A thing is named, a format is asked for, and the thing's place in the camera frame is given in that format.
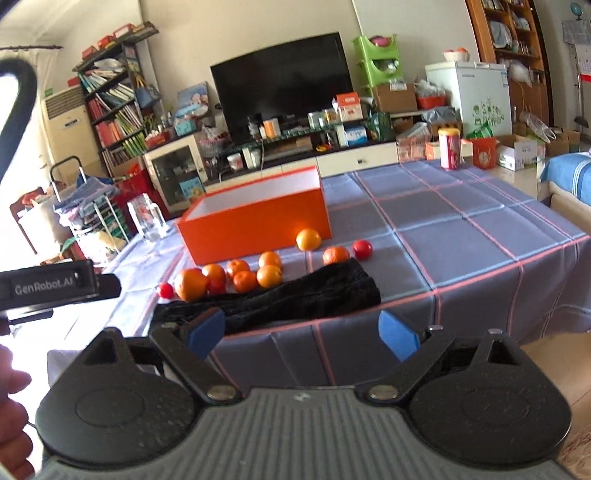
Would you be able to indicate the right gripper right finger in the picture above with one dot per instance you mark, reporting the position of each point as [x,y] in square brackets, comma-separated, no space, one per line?
[480,401]

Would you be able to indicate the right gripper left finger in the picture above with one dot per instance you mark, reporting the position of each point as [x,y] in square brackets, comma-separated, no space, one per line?
[124,401]

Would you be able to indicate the small red tomato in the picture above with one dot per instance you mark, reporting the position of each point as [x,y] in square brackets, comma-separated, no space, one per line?
[166,291]
[363,250]

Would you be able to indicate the yellow-orange orange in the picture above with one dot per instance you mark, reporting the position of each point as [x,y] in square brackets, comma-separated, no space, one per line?
[308,240]

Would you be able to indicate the person's left hand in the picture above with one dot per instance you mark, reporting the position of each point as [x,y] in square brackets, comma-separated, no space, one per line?
[16,445]

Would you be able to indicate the large orange left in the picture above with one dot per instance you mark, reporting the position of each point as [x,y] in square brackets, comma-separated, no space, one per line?
[190,285]

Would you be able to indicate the white floor air conditioner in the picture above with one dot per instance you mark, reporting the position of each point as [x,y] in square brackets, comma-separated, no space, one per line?
[69,131]

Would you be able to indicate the black velvet cloth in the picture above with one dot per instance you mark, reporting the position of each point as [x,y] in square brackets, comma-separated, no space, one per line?
[333,291]

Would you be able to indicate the orange front of cluster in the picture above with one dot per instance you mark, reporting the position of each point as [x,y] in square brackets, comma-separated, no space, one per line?
[269,276]

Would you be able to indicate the white glass door cabinet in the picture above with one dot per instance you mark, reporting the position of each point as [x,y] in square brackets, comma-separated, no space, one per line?
[177,172]

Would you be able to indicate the dark orange tangerine right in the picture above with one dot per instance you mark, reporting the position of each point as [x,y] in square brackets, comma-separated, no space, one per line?
[335,254]

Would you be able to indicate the orange cardboard box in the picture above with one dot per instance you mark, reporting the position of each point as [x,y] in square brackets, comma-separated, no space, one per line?
[258,216]

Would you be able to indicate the black bookshelf with books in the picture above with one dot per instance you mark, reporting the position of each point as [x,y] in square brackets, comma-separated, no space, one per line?
[118,99]

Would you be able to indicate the blue striped bed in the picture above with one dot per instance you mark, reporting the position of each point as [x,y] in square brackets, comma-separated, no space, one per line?
[564,186]

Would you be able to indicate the red yellow cylindrical can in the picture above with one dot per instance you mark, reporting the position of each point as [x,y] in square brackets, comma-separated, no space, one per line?
[450,148]

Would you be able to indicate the white TV stand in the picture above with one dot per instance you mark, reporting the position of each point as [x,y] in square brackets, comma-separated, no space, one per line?
[347,160]

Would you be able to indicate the white chest freezer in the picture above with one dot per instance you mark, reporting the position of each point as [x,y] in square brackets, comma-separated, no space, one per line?
[478,91]

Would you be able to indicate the brown cardboard box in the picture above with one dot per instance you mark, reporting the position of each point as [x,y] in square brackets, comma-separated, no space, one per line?
[395,101]

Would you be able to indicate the green stacked plastic bins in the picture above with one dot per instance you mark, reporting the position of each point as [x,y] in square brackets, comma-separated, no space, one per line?
[379,60]

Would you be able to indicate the black flat screen television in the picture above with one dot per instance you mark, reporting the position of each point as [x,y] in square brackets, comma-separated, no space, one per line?
[283,81]

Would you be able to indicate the wooden display shelf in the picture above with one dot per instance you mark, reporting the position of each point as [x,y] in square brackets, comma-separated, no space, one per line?
[509,33]

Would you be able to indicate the wire rack trolley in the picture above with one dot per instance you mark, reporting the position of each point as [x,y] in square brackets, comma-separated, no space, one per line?
[89,210]

